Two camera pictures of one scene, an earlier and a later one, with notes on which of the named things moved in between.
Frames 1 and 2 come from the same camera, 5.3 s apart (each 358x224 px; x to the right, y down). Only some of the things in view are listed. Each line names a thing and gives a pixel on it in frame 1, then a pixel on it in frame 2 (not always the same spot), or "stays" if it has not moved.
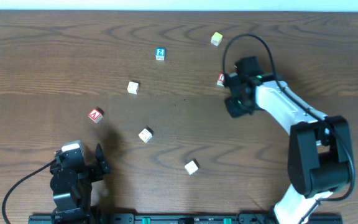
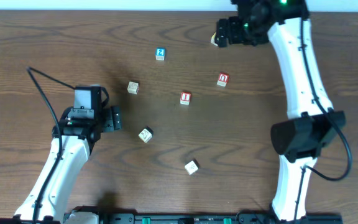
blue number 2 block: [160, 53] stays
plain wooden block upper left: [133, 88] stays
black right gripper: [232, 82] to [223, 33]
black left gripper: [93, 171] to [114, 119]
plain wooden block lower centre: [192, 167] stays
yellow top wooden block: [216, 38] stays
